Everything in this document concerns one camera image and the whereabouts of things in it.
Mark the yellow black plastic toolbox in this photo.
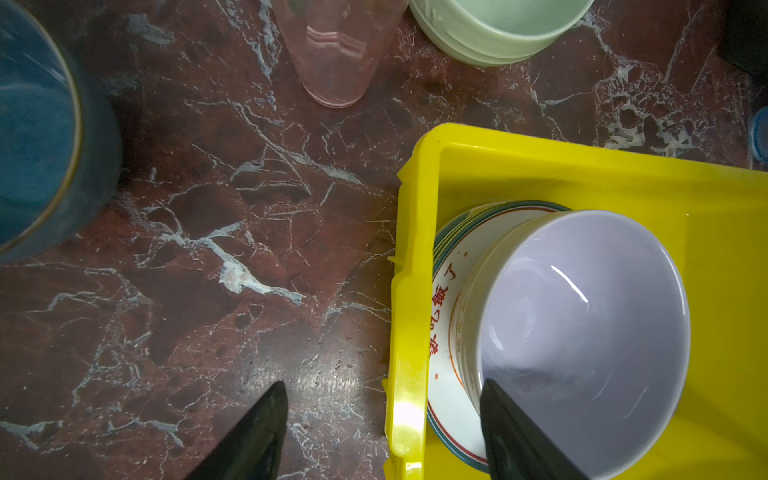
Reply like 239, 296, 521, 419
719, 0, 768, 84

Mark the blue textured plastic cup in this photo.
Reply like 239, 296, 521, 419
748, 106, 768, 163

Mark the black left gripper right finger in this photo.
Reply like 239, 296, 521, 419
480, 379, 587, 480

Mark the white plate orange sunburst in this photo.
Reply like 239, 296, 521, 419
427, 201, 567, 475

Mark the clear drinking glass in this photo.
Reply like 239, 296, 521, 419
271, 0, 408, 108

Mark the dark blue bowl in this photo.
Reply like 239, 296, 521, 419
1, 1, 123, 263

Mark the lilac bowl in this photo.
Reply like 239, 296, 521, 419
456, 210, 691, 479

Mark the pale green bowl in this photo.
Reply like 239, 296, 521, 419
409, 0, 593, 67

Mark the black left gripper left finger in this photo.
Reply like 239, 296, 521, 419
186, 381, 288, 480

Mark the yellow plastic bin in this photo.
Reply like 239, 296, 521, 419
384, 123, 767, 479

